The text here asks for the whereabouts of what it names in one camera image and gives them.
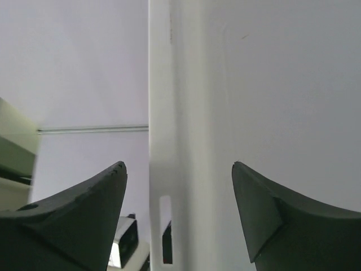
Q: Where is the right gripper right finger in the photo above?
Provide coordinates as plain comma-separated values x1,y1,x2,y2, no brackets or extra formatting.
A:
232,161,360,270

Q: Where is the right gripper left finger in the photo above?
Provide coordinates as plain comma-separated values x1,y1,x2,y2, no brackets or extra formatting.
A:
1,161,127,270

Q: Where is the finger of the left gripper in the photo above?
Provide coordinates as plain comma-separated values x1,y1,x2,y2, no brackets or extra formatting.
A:
162,221,173,264

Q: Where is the large white plastic container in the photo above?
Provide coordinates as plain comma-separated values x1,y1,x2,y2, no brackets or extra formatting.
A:
148,1,360,270

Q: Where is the dark grey plastic tub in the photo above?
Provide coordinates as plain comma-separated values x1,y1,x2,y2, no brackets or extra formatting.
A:
1,99,40,211

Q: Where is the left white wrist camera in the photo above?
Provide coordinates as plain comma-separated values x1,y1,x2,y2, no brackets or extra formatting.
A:
107,213,150,270

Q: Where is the right aluminium frame post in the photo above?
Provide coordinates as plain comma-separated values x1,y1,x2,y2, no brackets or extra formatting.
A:
37,124,149,134

